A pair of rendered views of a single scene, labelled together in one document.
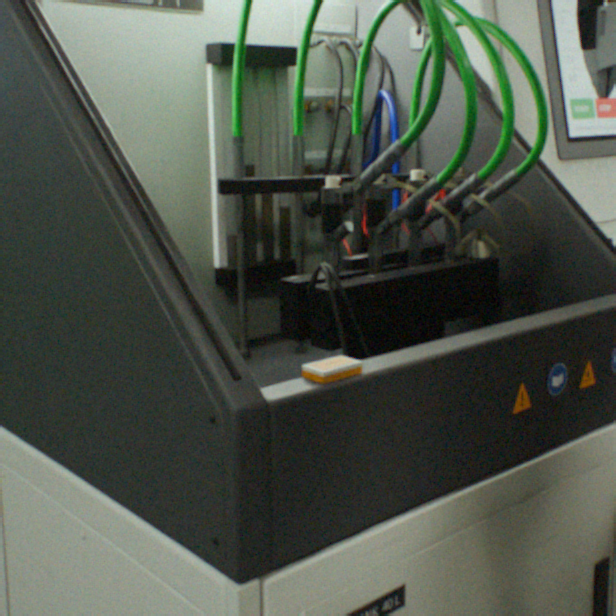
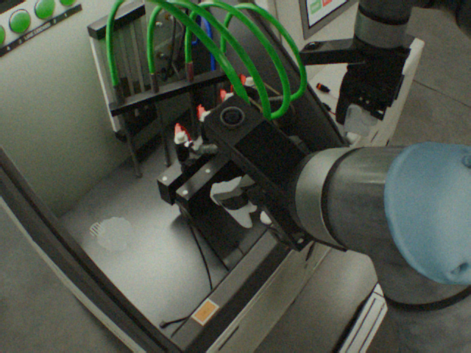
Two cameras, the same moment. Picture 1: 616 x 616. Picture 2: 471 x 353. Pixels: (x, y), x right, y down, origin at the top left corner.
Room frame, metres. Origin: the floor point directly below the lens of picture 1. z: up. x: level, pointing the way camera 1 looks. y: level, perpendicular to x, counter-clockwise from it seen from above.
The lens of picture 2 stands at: (0.50, -0.03, 1.69)
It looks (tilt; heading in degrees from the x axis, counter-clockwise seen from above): 51 degrees down; 349
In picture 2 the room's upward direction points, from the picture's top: straight up
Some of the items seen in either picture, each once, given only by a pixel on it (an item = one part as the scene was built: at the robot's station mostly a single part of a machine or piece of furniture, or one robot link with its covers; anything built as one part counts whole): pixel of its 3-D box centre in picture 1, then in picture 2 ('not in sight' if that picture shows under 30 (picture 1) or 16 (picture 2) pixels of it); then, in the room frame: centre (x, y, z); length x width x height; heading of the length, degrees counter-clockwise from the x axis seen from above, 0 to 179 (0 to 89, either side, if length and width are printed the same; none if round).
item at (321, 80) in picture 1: (332, 103); (168, 16); (1.45, -0.04, 1.21); 0.13 x 0.03 x 0.31; 131
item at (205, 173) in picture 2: (394, 318); (220, 165); (1.17, -0.12, 0.91); 0.34 x 0.10 x 0.15; 131
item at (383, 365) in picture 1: (475, 403); (268, 254); (0.91, -0.19, 0.87); 0.62 x 0.04 x 0.16; 131
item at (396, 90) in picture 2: not in sight; (373, 72); (0.93, -0.33, 1.35); 0.09 x 0.08 x 0.12; 41
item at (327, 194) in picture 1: (337, 268); (188, 173); (1.08, -0.04, 0.99); 0.05 x 0.03 x 0.21; 41
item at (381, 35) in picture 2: not in sight; (380, 25); (0.94, -0.33, 1.43); 0.08 x 0.08 x 0.05
